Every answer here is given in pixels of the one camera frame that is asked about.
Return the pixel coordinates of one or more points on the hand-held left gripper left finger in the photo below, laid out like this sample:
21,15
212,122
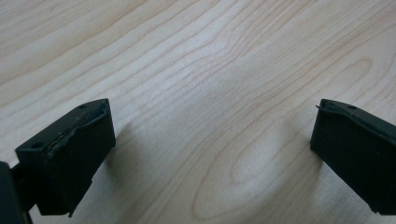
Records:
71,155

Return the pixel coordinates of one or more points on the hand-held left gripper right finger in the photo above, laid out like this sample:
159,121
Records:
358,155

